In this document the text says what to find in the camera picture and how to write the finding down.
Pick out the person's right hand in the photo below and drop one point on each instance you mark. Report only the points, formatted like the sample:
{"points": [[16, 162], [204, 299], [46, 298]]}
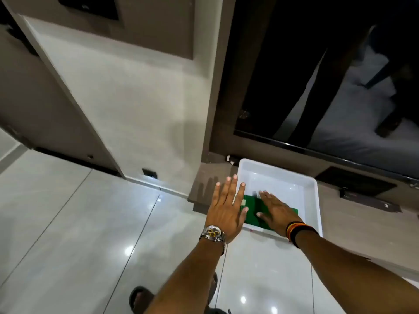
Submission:
{"points": [[278, 214]]}

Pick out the person's left hand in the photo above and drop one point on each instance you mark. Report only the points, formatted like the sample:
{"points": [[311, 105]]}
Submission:
{"points": [[224, 215]]}

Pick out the person's right thumb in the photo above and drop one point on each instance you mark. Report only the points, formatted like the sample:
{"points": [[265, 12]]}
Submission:
{"points": [[263, 216]]}

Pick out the person's left middle finger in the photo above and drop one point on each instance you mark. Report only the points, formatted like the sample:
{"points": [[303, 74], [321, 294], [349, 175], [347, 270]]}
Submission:
{"points": [[232, 188]]}

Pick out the person's left thumb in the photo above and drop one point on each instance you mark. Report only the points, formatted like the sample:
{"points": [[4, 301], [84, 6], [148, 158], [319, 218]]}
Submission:
{"points": [[245, 215]]}

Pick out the person's left little finger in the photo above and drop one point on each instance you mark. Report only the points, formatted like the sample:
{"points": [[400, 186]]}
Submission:
{"points": [[217, 192]]}

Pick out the green mat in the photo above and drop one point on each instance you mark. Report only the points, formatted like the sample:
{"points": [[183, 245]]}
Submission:
{"points": [[255, 212]]}

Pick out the person's left forearm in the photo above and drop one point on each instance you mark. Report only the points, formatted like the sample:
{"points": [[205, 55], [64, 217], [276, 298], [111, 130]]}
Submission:
{"points": [[186, 277]]}

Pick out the person's right forearm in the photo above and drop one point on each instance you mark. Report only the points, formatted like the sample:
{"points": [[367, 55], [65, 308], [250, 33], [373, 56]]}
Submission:
{"points": [[353, 274]]}

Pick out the silver wristwatch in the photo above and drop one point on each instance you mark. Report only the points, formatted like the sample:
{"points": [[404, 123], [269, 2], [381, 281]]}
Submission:
{"points": [[213, 233]]}

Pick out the white plastic tray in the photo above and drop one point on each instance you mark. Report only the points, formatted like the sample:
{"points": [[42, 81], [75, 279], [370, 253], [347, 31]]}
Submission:
{"points": [[288, 188]]}

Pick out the black orange wristbands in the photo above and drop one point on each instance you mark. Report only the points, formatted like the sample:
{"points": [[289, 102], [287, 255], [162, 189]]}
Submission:
{"points": [[298, 231]]}

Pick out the black sandal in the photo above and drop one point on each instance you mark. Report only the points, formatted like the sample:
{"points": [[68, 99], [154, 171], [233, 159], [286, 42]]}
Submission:
{"points": [[213, 286], [139, 299]]}

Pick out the black television screen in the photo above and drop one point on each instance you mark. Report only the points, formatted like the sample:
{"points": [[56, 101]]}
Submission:
{"points": [[327, 78]]}

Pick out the brown wooden door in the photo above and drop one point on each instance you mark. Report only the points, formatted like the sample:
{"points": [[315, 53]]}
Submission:
{"points": [[42, 101]]}

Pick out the black wall socket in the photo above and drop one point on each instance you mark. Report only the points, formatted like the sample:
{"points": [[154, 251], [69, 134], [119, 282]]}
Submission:
{"points": [[149, 173]]}

